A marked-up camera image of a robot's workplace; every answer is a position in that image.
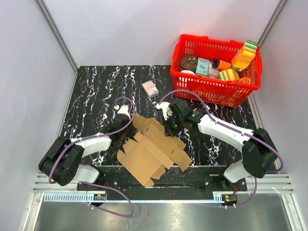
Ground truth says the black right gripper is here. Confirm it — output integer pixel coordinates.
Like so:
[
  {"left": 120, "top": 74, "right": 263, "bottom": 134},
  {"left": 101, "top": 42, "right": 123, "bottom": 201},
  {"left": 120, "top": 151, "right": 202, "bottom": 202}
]
[{"left": 161, "top": 112, "right": 185, "bottom": 138}]

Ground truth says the brown cardboard box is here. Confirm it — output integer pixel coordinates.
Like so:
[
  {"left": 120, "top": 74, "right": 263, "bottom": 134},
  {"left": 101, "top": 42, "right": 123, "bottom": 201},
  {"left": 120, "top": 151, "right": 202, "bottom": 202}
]
[{"left": 117, "top": 115, "right": 192, "bottom": 187}]

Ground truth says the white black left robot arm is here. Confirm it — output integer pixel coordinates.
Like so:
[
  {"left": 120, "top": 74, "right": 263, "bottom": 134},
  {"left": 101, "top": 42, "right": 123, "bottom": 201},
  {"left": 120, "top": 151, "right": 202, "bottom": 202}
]
[{"left": 38, "top": 113, "right": 133, "bottom": 190}]

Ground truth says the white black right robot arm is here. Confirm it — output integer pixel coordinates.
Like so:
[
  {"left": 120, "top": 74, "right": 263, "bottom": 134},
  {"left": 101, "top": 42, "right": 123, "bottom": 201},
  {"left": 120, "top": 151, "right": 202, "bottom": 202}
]
[{"left": 156, "top": 98, "right": 278, "bottom": 191}]

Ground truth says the small grey card box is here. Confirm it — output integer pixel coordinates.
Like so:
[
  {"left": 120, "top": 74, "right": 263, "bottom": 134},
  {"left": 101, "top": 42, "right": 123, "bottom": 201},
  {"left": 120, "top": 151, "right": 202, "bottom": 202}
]
[{"left": 141, "top": 80, "right": 159, "bottom": 98}]

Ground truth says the teal small box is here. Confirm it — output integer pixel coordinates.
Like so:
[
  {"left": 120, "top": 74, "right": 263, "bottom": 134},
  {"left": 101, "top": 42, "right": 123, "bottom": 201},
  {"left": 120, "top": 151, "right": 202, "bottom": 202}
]
[{"left": 195, "top": 58, "right": 210, "bottom": 77}]

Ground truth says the pink grey small box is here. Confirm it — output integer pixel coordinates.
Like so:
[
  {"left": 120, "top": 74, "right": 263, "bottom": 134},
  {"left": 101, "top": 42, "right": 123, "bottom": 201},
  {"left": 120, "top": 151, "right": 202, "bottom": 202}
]
[{"left": 207, "top": 62, "right": 219, "bottom": 79}]

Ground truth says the white round container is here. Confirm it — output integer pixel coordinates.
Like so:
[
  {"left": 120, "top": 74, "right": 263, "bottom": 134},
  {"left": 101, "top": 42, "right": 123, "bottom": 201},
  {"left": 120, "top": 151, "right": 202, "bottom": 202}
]
[{"left": 181, "top": 70, "right": 195, "bottom": 76}]

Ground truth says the brown round bread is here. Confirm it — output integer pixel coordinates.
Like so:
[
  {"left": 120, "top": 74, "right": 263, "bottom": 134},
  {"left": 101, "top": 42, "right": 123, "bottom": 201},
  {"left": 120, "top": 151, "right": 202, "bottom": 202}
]
[{"left": 180, "top": 55, "right": 198, "bottom": 72}]

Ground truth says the red plastic shopping basket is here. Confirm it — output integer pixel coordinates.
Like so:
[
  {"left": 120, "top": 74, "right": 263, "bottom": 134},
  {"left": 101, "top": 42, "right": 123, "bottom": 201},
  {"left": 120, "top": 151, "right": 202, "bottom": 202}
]
[{"left": 170, "top": 34, "right": 262, "bottom": 108}]

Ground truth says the yellow green striped sponge pack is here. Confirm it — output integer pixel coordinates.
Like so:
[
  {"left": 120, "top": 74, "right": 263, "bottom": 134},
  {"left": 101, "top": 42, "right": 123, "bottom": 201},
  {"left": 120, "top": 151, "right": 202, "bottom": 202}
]
[{"left": 219, "top": 68, "right": 240, "bottom": 82}]

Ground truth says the orange can with blue lid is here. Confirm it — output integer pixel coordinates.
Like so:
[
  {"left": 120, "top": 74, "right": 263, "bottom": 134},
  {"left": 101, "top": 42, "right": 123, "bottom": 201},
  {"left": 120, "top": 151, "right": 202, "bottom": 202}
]
[{"left": 212, "top": 59, "right": 231, "bottom": 71}]

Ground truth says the small orange packet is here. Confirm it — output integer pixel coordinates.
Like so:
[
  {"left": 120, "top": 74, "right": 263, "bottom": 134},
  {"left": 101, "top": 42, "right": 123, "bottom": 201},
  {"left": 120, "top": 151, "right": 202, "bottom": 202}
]
[{"left": 237, "top": 76, "right": 251, "bottom": 85}]

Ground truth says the tall orange juice carton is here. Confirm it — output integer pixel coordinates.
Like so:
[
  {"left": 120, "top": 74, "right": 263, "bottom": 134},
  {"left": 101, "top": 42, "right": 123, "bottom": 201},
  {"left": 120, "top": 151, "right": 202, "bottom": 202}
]
[{"left": 231, "top": 40, "right": 258, "bottom": 72}]

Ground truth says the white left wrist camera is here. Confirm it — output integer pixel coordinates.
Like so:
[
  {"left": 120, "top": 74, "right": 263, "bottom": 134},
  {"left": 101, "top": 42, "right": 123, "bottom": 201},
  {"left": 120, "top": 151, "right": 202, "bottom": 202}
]
[{"left": 114, "top": 104, "right": 130, "bottom": 119}]

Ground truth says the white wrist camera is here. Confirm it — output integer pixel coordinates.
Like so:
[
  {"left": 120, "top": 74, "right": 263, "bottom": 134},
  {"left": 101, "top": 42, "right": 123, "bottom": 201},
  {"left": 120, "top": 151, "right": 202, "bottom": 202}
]
[
  {"left": 156, "top": 102, "right": 173, "bottom": 120},
  {"left": 114, "top": 104, "right": 130, "bottom": 119}
]

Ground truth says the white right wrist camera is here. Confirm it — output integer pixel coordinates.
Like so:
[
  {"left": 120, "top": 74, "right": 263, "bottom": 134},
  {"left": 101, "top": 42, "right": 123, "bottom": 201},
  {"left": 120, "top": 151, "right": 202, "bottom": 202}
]
[{"left": 156, "top": 102, "right": 173, "bottom": 120}]

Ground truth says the aluminium front rail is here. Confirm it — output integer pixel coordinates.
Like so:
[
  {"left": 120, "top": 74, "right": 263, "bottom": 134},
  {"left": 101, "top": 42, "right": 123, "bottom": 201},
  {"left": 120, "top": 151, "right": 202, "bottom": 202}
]
[{"left": 44, "top": 190, "right": 237, "bottom": 204}]

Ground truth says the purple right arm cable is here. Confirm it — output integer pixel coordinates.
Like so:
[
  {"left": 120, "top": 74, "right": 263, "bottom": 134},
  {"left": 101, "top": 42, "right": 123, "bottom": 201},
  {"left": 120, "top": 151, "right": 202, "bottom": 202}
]
[{"left": 160, "top": 90, "right": 285, "bottom": 209}]

